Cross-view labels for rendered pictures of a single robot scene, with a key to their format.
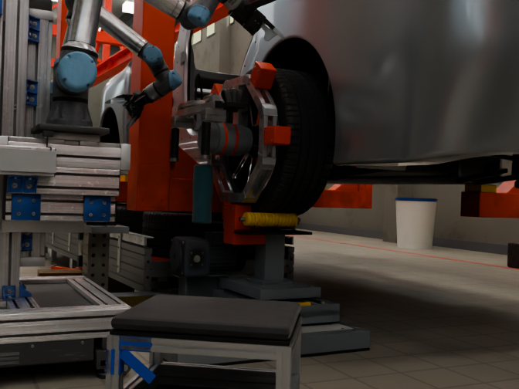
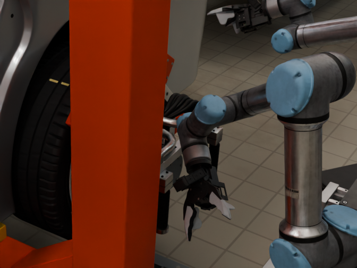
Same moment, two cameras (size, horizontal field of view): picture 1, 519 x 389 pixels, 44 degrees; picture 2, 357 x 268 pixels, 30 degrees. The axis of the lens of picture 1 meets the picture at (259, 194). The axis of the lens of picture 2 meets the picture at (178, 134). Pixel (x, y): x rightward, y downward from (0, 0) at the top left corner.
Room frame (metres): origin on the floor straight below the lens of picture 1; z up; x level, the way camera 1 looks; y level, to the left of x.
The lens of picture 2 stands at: (3.77, 1.75, 2.00)
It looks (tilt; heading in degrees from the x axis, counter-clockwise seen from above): 29 degrees down; 235
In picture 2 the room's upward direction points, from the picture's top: 4 degrees clockwise
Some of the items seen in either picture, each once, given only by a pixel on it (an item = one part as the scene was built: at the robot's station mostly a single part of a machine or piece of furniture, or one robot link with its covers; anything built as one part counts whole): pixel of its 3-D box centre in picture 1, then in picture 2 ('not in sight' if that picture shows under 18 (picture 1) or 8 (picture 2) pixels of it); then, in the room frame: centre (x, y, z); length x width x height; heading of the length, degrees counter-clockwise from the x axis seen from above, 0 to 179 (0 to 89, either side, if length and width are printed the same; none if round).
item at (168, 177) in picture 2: (181, 122); (155, 178); (2.87, 0.36, 0.93); 0.09 x 0.05 x 0.05; 118
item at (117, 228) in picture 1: (98, 227); not in sight; (3.06, 0.76, 0.44); 0.43 x 0.17 x 0.03; 28
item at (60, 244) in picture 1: (146, 261); not in sight; (4.41, 0.76, 0.13); 2.47 x 0.85 x 0.27; 28
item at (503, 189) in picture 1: (499, 191); not in sight; (4.24, -1.58, 0.69); 0.52 x 0.17 x 0.35; 118
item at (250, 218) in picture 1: (270, 219); not in sight; (2.76, -0.05, 0.51); 0.29 x 0.06 x 0.06; 118
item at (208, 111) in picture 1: (213, 115); (207, 132); (2.57, 0.19, 0.93); 0.09 x 0.05 x 0.05; 118
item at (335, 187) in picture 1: (330, 188); not in sight; (5.94, -0.66, 0.69); 0.52 x 0.17 x 0.35; 118
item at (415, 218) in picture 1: (415, 222); not in sight; (8.28, -2.01, 0.32); 0.54 x 0.52 x 0.64; 116
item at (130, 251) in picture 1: (89, 239); not in sight; (4.22, 1.10, 0.28); 2.47 x 0.09 x 0.22; 28
